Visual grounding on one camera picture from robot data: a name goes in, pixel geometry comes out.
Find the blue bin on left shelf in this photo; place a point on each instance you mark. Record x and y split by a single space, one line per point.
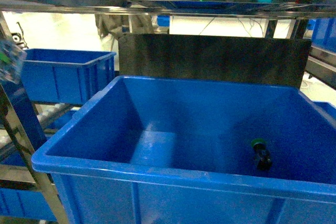
147 150

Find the small blue bin behind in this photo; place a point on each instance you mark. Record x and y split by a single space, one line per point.
66 76

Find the green push button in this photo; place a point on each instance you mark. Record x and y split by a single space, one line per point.
262 156

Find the black backing panel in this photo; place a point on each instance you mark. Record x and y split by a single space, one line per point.
234 59

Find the upper steel shelf rail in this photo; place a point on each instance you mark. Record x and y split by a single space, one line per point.
173 8

